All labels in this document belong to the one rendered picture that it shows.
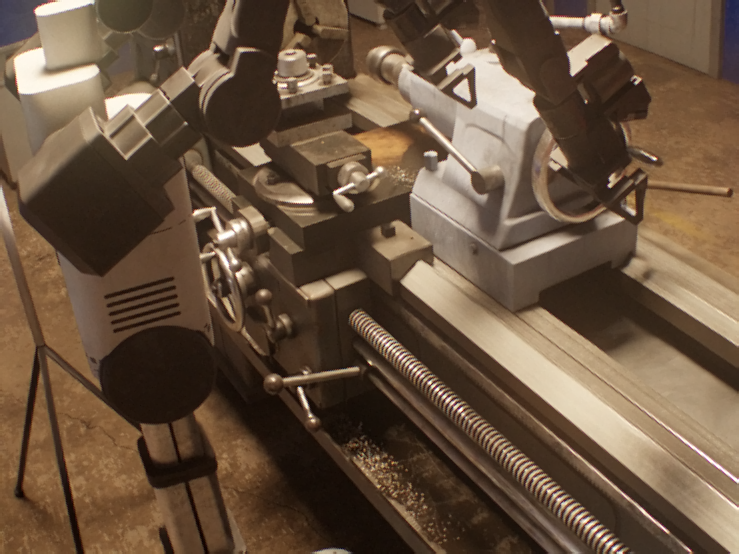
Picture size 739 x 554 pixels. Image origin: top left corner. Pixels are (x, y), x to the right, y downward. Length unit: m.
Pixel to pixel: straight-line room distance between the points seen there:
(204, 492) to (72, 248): 0.61
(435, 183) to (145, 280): 0.81
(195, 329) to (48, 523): 1.52
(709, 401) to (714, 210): 2.26
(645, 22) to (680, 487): 4.55
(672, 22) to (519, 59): 4.51
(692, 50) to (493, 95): 3.82
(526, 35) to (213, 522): 0.88
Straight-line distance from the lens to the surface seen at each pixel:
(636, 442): 1.42
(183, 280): 1.17
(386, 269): 1.80
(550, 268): 1.70
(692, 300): 1.74
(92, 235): 0.94
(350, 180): 1.78
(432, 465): 2.02
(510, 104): 1.68
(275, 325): 1.97
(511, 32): 1.04
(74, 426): 2.97
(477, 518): 1.90
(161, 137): 0.92
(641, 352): 1.80
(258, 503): 2.56
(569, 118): 1.12
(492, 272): 1.70
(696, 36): 5.44
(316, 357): 1.92
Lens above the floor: 1.78
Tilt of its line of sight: 31 degrees down
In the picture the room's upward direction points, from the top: 6 degrees counter-clockwise
